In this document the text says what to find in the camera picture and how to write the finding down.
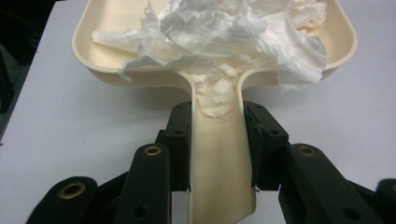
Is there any pile of white paper scraps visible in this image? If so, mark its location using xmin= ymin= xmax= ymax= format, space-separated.
xmin=91 ymin=0 xmax=329 ymax=119

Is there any cream plastic dustpan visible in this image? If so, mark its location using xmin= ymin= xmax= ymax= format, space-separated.
xmin=71 ymin=0 xmax=359 ymax=224

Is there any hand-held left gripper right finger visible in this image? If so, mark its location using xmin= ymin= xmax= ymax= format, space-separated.
xmin=243 ymin=101 xmax=382 ymax=224

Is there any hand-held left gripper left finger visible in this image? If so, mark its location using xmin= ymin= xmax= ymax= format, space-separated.
xmin=113 ymin=101 xmax=192 ymax=224

